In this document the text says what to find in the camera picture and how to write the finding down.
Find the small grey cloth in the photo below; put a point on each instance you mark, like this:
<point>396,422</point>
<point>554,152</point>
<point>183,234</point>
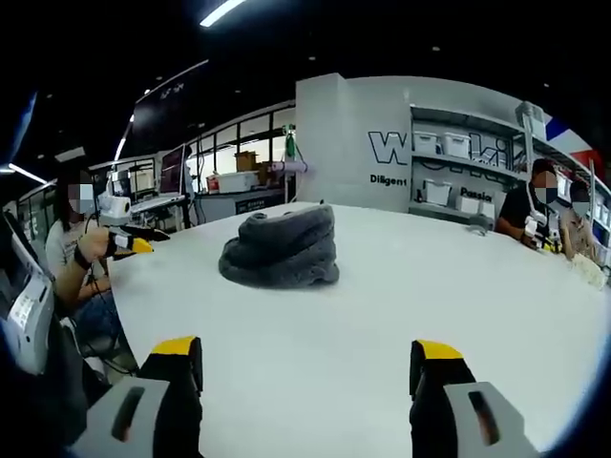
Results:
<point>478,226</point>

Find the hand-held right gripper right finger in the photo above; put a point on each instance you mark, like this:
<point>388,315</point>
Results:
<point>458,420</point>

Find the red and blue banner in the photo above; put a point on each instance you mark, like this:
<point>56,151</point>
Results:
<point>580,143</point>

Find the white camera stand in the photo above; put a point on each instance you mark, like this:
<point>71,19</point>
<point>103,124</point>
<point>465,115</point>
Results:
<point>527,143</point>

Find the ceiling light strip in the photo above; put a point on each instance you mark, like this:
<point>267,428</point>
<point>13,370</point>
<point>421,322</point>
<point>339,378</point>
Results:
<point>26,172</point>
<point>220,12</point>

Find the white box with red label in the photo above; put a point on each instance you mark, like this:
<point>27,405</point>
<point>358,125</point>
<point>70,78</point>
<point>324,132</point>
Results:
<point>229,183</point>

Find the grey fluffy towel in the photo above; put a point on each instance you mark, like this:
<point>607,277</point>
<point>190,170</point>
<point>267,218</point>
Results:
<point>286,248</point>

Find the cardboard box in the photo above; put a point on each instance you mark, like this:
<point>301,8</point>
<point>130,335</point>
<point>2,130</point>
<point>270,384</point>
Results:
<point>246,162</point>

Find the black counter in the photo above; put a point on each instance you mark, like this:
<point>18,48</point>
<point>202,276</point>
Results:
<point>253,205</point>

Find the white device with labels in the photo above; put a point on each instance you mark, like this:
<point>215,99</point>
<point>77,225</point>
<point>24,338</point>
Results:
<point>26,305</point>

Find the person's dark clothing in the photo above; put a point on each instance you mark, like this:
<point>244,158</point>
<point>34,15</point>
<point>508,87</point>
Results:
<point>62,381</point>

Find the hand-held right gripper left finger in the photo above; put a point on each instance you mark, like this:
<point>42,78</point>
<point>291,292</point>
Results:
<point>138,420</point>

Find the shelf with white boxes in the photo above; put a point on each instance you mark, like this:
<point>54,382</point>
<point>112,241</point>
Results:
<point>436,192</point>

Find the pale pink roll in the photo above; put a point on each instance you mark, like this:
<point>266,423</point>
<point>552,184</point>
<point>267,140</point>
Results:
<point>293,167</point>

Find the computer monitor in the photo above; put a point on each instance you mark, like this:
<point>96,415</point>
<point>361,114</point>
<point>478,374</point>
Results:
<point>172,172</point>

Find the white table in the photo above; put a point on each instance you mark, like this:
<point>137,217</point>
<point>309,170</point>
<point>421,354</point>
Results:
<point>382,296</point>

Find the cream fluffy cloth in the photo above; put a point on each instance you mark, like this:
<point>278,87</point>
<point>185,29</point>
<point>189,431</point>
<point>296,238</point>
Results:
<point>589,272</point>

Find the grey shelf unit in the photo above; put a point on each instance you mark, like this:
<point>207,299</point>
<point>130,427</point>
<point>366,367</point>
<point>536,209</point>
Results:
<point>477,169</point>

